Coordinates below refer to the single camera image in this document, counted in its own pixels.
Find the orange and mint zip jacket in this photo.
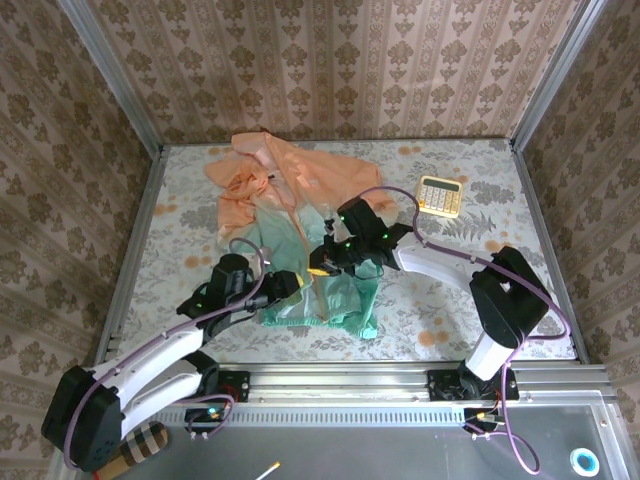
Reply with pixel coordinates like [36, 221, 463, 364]
[203, 130, 399, 340]

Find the yellow desk calculator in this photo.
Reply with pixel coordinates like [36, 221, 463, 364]
[414, 174, 464, 220]

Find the small black controller board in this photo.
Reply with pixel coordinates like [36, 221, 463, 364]
[183, 406, 235, 437]
[460, 406, 507, 437]

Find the blue tape roll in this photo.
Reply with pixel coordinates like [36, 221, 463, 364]
[569, 447, 601, 477]

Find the thin black cable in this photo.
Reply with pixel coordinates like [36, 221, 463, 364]
[348, 257, 385, 282]

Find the aluminium table side rail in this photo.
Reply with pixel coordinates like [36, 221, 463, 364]
[508, 138, 590, 362]
[95, 145, 167, 364]

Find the aluminium mounting rail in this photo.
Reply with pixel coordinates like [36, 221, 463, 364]
[214, 360, 614, 405]

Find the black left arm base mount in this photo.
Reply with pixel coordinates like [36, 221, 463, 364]
[184, 368, 252, 404]

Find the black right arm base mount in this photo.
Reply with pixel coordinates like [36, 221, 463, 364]
[426, 367, 521, 404]

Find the striped wooden-handled brush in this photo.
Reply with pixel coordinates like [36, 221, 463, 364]
[95, 421, 171, 480]

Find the aluminium frame post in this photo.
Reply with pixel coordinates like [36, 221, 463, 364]
[57, 0, 165, 154]
[508, 0, 604, 151]

